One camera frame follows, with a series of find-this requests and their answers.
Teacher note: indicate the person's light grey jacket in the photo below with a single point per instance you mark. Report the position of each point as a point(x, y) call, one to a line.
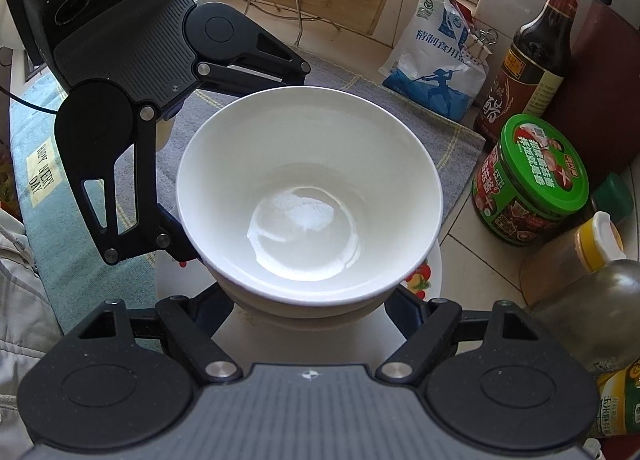
point(25, 315)

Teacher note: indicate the green lidded sauce tub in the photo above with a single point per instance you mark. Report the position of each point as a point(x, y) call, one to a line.
point(535, 165)

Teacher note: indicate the dark vinegar bottle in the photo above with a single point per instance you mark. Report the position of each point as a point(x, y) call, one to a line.
point(530, 70)

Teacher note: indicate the yellow label oil bottle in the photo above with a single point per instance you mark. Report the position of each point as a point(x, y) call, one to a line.
point(622, 405)

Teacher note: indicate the red capped glass bottle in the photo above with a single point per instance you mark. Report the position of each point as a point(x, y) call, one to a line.
point(595, 315)

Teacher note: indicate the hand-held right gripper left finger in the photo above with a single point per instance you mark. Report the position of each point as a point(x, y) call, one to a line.
point(205, 307)

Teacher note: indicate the dark red knife block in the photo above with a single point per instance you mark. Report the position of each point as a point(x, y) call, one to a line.
point(605, 100)

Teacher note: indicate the white fruit print plate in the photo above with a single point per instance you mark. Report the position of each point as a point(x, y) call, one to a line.
point(310, 342)

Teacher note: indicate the metal binder clip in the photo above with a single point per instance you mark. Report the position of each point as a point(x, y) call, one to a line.
point(482, 42)

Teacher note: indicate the yellow capped spice jar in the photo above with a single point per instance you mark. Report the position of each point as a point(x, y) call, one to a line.
point(595, 240)

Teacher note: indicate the green capped jar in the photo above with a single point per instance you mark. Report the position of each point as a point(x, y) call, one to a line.
point(612, 197)

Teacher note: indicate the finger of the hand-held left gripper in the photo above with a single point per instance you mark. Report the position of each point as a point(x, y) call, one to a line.
point(295, 67)
point(145, 190)

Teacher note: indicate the white blue salt bag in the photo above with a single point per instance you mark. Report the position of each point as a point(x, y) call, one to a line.
point(430, 65)

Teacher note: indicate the grey green checked dish towel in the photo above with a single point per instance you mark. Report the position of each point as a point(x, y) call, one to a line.
point(55, 240)

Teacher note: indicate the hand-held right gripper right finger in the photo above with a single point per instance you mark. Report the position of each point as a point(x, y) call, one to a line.
point(412, 312)

